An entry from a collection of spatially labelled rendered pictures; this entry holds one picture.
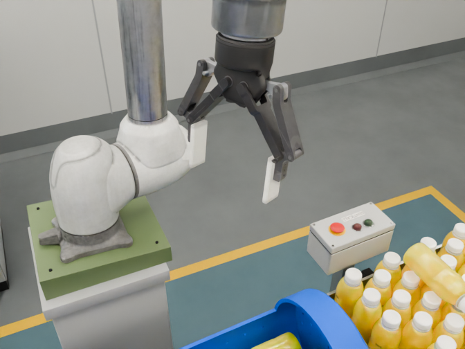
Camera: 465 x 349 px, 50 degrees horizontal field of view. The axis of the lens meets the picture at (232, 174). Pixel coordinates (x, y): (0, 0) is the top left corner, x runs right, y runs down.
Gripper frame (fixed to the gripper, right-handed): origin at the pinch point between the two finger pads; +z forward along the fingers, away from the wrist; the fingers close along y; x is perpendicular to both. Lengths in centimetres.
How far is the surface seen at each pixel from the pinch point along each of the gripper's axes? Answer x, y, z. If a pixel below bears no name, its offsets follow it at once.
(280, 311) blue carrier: -21.0, -1.1, 41.6
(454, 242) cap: -68, -22, 37
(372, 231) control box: -56, -5, 37
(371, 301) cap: -38, -14, 42
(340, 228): -50, 1, 36
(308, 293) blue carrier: -19.6, -6.9, 31.7
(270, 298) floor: -114, 52, 137
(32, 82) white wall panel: -117, 249, 82
